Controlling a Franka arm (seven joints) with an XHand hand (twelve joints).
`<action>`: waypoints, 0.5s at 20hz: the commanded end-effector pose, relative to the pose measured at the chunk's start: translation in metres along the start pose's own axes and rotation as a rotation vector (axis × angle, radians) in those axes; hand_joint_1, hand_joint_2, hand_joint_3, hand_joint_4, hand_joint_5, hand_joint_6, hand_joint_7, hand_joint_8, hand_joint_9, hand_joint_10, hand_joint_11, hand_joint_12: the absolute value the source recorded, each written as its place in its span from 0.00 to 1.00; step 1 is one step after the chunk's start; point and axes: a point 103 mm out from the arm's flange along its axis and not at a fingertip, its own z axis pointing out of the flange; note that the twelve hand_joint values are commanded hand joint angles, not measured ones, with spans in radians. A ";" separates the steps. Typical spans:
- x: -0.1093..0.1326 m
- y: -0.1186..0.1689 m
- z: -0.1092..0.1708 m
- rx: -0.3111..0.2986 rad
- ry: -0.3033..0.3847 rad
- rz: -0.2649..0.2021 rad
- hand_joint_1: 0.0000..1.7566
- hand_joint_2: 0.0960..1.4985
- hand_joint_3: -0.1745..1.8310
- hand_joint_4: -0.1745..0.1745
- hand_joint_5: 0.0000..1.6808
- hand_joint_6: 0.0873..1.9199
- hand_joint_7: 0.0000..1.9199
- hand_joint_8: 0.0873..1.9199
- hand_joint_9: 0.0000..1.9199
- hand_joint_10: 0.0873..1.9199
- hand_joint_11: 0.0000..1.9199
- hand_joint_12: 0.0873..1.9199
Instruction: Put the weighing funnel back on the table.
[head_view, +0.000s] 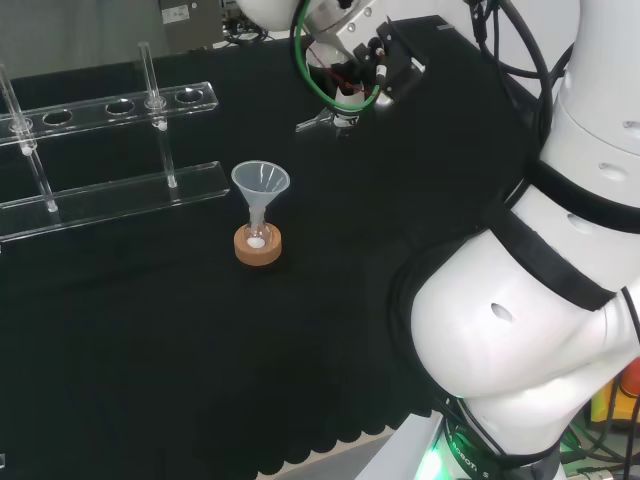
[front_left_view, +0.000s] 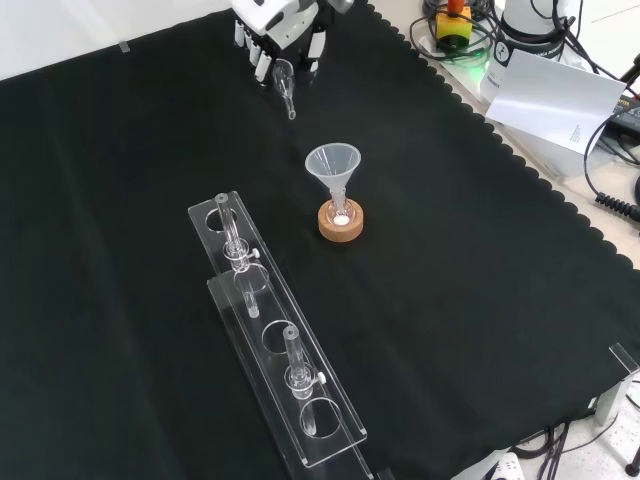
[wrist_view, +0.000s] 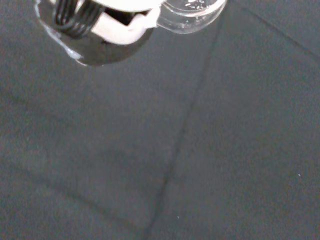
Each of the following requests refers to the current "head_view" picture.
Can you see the black table cloth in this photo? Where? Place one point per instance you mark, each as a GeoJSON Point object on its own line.
{"type": "Point", "coordinates": [150, 325]}

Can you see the clear acrylic funnel stand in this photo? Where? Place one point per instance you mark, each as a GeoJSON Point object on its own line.
{"type": "Point", "coordinates": [115, 200]}

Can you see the yellow stop button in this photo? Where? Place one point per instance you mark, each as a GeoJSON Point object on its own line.
{"type": "Point", "coordinates": [605, 405]}

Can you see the clear glass weighing funnel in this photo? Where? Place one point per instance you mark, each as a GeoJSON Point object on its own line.
{"type": "Point", "coordinates": [320, 120]}

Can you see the grey metal box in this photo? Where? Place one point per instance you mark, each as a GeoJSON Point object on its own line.
{"type": "Point", "coordinates": [190, 25]}

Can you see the translucent plastic funnel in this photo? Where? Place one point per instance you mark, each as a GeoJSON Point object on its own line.
{"type": "Point", "coordinates": [260, 177]}

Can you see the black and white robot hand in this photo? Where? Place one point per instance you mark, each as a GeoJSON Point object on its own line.
{"type": "Point", "coordinates": [400, 55]}

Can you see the clear round-bottom flask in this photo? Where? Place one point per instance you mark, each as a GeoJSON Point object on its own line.
{"type": "Point", "coordinates": [258, 239]}

